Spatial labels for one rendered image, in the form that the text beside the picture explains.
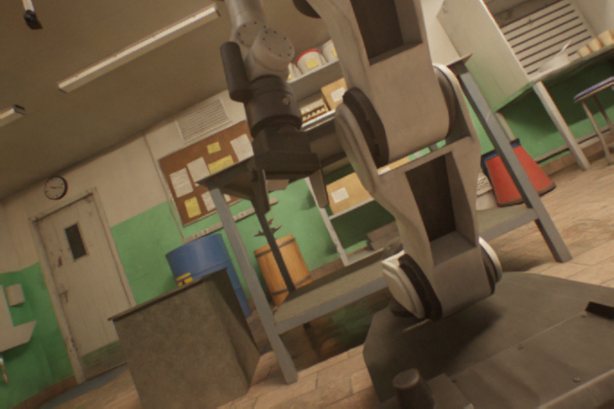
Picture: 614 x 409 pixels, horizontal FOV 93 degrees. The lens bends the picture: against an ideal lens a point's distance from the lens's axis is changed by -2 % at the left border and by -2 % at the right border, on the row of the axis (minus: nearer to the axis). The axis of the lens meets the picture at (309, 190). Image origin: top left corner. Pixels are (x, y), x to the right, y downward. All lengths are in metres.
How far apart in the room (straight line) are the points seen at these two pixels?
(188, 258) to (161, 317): 1.66
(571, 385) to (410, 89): 0.41
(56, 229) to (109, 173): 0.99
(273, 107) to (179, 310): 1.11
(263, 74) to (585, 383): 0.58
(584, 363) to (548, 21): 4.43
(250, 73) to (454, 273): 0.50
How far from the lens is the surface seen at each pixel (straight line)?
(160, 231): 3.96
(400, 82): 0.48
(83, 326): 4.70
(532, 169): 3.00
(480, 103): 1.37
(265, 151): 0.45
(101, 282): 4.47
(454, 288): 0.64
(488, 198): 3.31
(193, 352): 1.45
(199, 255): 3.06
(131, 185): 4.21
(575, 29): 4.88
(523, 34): 4.55
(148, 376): 1.55
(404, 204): 0.50
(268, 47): 0.52
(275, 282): 2.87
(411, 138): 0.49
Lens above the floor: 0.47
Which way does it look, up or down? 8 degrees up
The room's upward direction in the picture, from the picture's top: 24 degrees counter-clockwise
